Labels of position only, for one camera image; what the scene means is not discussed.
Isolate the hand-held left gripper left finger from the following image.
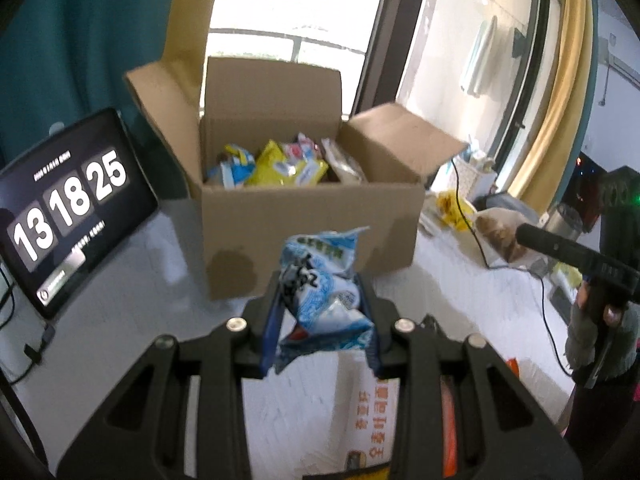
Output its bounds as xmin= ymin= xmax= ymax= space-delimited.
xmin=55 ymin=270 xmax=284 ymax=480

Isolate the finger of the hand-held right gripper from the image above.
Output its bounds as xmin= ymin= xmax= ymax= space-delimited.
xmin=515 ymin=223 xmax=596 ymax=273

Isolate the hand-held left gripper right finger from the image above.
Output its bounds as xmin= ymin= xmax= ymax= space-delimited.
xmin=355 ymin=272 xmax=583 ymax=480

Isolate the blue white snack packet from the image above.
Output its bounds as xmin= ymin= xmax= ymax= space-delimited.
xmin=272 ymin=226 xmax=376 ymax=375

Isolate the cardboard box with red print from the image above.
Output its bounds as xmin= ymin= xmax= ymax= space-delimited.
xmin=330 ymin=355 xmax=401 ymax=480

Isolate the yellow snack packet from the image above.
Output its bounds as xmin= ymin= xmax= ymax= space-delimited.
xmin=247 ymin=140 xmax=328 ymax=187

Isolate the person's right hand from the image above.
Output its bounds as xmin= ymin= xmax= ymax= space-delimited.
xmin=575 ymin=282 xmax=623 ymax=328

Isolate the grey metal pot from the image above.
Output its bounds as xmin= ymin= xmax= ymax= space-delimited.
xmin=542 ymin=202 xmax=583 ymax=241

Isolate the clear bag of brown food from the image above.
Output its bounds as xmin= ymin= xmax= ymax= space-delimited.
xmin=475 ymin=206 xmax=541 ymax=263

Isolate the white plastic basket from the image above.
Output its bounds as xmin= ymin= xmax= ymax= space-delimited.
xmin=457 ymin=147 xmax=498 ymax=196

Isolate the yellow plastic bag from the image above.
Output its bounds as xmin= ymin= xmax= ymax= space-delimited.
xmin=436 ymin=190 xmax=476 ymax=231

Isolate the yellow curtain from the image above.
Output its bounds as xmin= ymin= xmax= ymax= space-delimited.
xmin=162 ymin=0 xmax=228 ymax=111
xmin=507 ymin=0 xmax=596 ymax=211

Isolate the small blue snack packet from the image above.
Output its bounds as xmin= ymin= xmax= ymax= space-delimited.
xmin=206 ymin=144 xmax=257 ymax=188

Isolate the person's dark clothing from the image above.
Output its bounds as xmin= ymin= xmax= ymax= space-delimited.
xmin=562 ymin=375 xmax=640 ymax=480

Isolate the brown white snack packet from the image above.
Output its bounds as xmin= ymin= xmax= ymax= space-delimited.
xmin=322 ymin=138 xmax=368 ymax=183

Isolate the red white snack packet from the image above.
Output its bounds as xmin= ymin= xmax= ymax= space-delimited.
xmin=282 ymin=132 xmax=323 ymax=161

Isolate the white hanging towel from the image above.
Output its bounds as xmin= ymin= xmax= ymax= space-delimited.
xmin=460 ymin=15 xmax=498 ymax=96

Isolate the tablet with clock display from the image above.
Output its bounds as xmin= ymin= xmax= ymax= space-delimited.
xmin=0 ymin=107 xmax=160 ymax=320

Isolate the black balcony railing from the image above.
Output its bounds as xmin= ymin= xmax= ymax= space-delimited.
xmin=207 ymin=27 xmax=368 ymax=63

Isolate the teal curtain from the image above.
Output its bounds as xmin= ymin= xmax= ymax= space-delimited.
xmin=0 ymin=0 xmax=181 ymax=161

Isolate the black tablet cable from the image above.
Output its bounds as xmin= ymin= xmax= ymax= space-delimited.
xmin=0 ymin=265 xmax=56 ymax=386

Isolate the black window frame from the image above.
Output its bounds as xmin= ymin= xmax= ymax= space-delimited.
xmin=350 ymin=0 xmax=433 ymax=121

